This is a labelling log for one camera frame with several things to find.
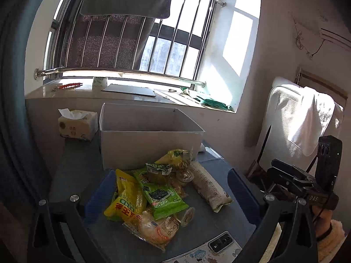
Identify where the steel window guard rail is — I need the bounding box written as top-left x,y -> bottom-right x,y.
34,0 -> 227,89

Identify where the smartphone with patterned case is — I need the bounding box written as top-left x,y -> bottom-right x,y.
162,231 -> 243,263

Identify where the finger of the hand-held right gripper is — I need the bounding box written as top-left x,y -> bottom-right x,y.
271,158 -> 316,182
267,167 -> 305,196

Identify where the white towel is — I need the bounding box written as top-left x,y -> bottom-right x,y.
277,86 -> 345,156

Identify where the yellow snack bag red print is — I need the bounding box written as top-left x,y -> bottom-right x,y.
104,169 -> 148,223

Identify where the stone windowsill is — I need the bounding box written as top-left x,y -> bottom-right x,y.
25,77 -> 237,113

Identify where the black wall cord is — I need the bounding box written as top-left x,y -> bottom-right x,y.
292,18 -> 326,60

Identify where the white cardboard box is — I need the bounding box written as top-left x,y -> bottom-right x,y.
99,103 -> 206,170

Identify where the yellow tissue box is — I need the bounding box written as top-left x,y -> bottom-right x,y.
57,108 -> 98,142

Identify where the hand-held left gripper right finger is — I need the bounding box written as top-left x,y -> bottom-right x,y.
227,168 -> 320,263

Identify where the dark mesh cloth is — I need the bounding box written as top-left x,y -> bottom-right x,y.
66,14 -> 154,69

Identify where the blue curtain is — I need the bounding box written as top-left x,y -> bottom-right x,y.
0,0 -> 57,206

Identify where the green seaweed packet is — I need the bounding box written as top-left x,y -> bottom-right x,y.
133,167 -> 190,220

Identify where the clear jelly cup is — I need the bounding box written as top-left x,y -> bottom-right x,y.
175,170 -> 195,183
179,207 -> 196,227

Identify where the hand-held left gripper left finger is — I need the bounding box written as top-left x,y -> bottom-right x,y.
26,168 -> 118,263

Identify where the long white cracker packet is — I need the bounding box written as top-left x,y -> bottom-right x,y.
189,161 -> 233,213

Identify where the green and white bag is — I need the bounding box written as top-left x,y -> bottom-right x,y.
179,86 -> 209,100

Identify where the green wipes packet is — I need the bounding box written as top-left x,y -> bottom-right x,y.
200,97 -> 233,112

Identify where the wooden frame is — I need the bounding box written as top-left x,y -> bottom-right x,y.
295,67 -> 349,105

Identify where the grey cardboard sheet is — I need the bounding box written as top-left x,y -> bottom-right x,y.
101,84 -> 157,97

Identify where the white air conditioner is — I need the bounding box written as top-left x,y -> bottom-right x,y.
319,26 -> 351,50

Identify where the orange handled tool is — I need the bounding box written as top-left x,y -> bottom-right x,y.
52,82 -> 83,91

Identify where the person's right hand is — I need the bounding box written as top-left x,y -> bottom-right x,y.
313,207 -> 333,240

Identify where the yellow-green snack packet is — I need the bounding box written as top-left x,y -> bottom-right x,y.
155,149 -> 194,170

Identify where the black wrist band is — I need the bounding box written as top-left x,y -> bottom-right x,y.
315,222 -> 333,242

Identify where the clear bread packet orange print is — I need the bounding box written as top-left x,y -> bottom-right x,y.
122,210 -> 182,252

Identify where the clear tape roll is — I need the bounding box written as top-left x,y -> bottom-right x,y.
92,76 -> 109,90

